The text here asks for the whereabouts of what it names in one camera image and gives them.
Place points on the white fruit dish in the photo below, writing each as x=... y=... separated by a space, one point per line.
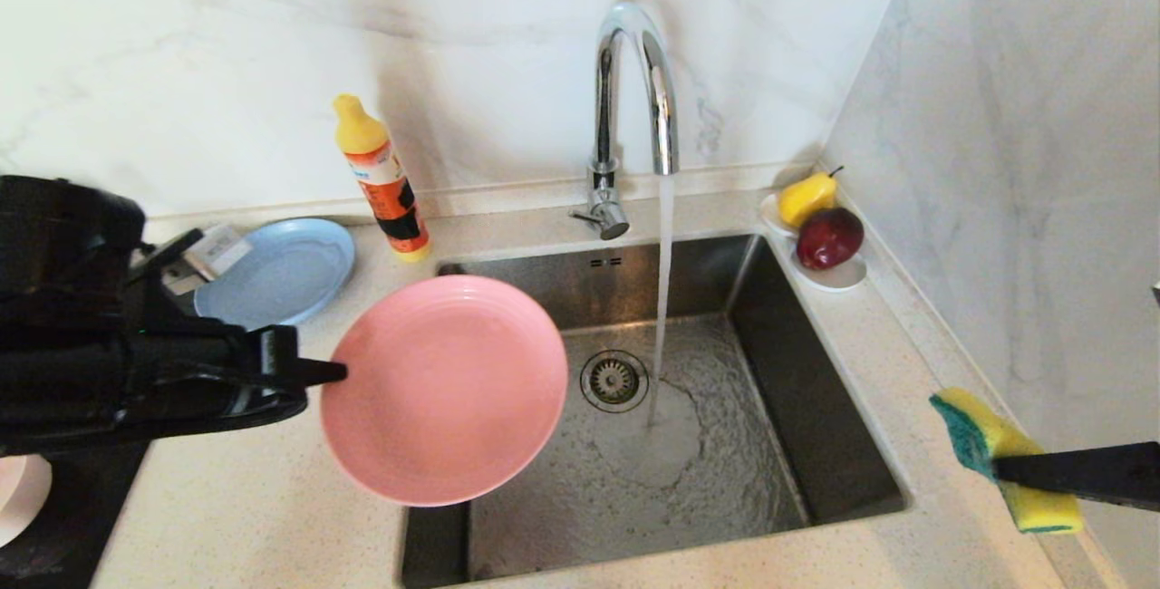
x=838 y=279

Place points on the metal sink drain strainer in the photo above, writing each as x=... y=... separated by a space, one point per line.
x=614 y=382

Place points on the stainless steel sink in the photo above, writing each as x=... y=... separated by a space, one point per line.
x=725 y=480

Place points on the chrome gooseneck faucet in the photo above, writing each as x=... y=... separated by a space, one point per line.
x=604 y=118

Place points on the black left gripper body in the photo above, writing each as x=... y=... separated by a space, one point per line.
x=136 y=381

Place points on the yellow pear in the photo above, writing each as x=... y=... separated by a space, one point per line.
x=802 y=199

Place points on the small light pink plate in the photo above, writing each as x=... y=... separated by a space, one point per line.
x=23 y=494

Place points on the blue plate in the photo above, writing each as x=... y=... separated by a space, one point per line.
x=290 y=272

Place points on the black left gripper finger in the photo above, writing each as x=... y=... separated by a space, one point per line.
x=313 y=371
x=263 y=408

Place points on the dark red apple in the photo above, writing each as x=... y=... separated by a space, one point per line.
x=826 y=240

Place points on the orange dish soap bottle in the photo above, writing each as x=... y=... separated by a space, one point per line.
x=391 y=199

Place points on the yellow sponge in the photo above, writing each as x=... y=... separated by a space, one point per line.
x=970 y=430

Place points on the large salmon pink plate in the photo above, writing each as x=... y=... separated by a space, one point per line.
x=444 y=390

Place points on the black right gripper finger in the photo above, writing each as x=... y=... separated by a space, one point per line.
x=1078 y=476

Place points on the black induction cooktop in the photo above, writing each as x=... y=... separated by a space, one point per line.
x=82 y=516

